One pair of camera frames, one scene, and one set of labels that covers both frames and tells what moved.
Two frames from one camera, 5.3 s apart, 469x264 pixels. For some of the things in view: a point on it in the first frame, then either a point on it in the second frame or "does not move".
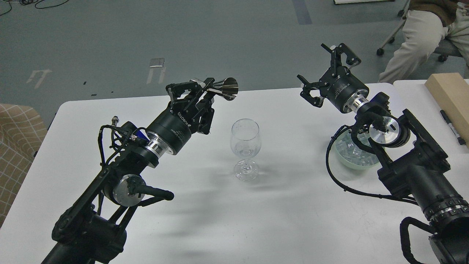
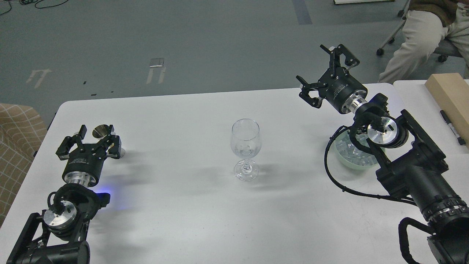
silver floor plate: (157, 62) does not move
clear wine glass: (246, 143) does not move
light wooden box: (450, 91) does not move
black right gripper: (344, 90) does not move
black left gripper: (174, 127) to (84, 163)
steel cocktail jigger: (228, 87) to (100, 131)
